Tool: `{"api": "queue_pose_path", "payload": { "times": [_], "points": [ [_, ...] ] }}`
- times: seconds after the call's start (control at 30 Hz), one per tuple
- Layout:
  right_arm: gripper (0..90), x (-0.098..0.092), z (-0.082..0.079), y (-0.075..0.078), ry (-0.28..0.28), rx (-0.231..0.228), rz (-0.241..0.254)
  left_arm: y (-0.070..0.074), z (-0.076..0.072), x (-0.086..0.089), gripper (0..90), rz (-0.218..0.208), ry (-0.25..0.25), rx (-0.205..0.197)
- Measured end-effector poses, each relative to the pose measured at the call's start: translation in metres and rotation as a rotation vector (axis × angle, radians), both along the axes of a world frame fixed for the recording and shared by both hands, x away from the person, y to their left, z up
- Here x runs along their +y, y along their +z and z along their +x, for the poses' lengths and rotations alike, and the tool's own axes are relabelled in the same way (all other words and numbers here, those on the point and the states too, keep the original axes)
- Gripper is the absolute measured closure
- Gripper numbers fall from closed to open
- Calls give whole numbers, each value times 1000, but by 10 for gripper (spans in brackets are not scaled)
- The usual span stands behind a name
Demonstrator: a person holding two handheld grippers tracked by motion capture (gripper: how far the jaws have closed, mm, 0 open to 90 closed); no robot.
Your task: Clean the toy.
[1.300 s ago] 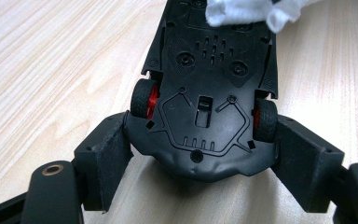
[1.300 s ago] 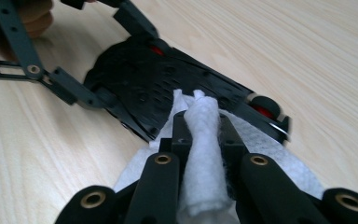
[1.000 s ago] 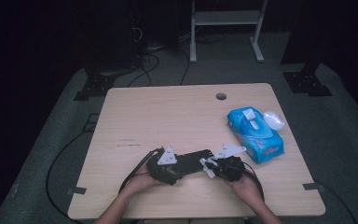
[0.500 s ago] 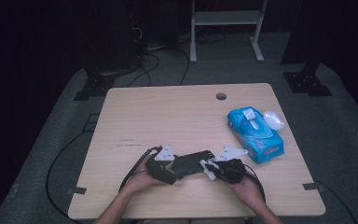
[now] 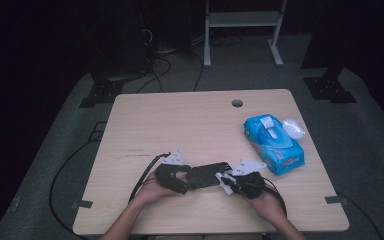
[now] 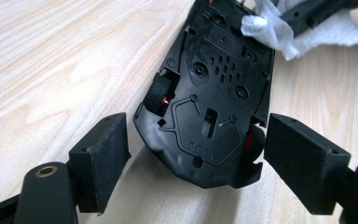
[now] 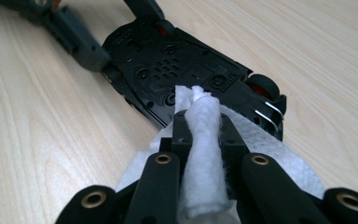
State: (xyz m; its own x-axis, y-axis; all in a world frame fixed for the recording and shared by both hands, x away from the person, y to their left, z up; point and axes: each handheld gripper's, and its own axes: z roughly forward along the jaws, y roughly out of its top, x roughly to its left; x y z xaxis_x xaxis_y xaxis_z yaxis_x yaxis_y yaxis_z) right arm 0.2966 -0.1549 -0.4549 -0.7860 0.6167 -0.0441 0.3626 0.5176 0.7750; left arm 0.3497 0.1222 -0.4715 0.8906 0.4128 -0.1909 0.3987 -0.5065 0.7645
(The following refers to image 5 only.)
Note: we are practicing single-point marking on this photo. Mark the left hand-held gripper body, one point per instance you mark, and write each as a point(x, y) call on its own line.
point(165, 175)

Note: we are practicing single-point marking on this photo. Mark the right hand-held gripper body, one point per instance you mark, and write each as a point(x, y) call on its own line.
point(251, 185)

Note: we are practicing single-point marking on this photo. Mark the blue wet wipes pack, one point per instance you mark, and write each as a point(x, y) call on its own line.
point(273, 146)

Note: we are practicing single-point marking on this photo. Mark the person's left hand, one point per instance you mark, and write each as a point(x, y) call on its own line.
point(150, 193)

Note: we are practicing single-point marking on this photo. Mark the person's right hand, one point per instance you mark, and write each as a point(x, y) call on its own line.
point(268, 206)

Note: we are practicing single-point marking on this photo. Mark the clear plastic lid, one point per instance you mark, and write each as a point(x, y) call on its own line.
point(293, 128)

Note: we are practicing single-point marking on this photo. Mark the grey tape piece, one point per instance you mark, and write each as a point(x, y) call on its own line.
point(81, 204)
point(335, 199)

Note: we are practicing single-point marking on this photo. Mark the black stand base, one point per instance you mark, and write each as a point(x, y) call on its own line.
point(328, 88)
point(101, 93)

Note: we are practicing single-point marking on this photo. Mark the white metal stand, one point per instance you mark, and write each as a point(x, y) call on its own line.
point(243, 18)

